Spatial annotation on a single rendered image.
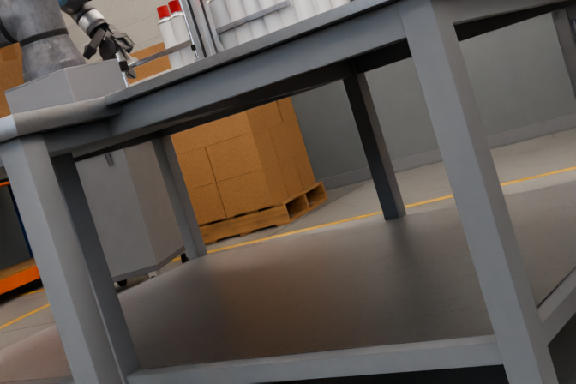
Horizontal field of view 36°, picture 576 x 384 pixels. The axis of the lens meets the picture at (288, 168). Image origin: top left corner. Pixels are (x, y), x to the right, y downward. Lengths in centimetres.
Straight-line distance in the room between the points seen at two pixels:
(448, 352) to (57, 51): 113
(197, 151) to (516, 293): 463
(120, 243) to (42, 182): 295
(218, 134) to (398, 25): 446
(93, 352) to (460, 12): 90
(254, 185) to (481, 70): 195
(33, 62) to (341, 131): 515
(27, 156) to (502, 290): 87
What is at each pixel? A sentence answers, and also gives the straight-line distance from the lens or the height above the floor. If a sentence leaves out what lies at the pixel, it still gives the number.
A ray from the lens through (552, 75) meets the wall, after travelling 656.
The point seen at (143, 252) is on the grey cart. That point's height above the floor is 23.
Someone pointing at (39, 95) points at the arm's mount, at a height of 89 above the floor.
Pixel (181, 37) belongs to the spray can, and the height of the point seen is 98.
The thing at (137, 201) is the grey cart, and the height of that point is 49.
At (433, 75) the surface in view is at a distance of 145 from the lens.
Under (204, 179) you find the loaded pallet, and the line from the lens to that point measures 599.
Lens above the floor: 68
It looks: 3 degrees down
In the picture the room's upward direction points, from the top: 17 degrees counter-clockwise
